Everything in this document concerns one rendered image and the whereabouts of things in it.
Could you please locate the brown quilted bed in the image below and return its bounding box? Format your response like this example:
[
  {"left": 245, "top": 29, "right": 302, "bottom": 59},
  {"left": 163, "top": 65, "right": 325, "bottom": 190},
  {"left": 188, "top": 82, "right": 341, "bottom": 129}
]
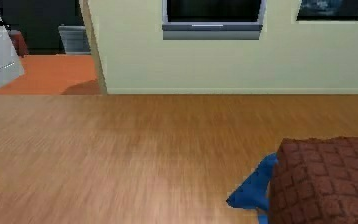
[{"left": 267, "top": 135, "right": 358, "bottom": 224}]

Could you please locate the blue cloth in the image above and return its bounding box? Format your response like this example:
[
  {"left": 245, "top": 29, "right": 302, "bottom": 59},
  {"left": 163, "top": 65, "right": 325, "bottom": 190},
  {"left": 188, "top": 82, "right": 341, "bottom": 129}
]
[{"left": 225, "top": 152, "right": 279, "bottom": 224}]

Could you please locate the dark red box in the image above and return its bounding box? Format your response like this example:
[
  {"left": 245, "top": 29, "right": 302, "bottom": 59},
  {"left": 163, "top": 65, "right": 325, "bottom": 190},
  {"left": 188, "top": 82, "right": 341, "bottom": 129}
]
[{"left": 8, "top": 30, "right": 30, "bottom": 58}]

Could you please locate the dark framed wall picture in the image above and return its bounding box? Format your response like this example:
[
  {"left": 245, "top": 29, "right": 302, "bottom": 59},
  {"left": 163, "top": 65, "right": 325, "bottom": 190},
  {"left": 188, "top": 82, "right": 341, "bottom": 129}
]
[{"left": 296, "top": 0, "right": 358, "bottom": 22}]

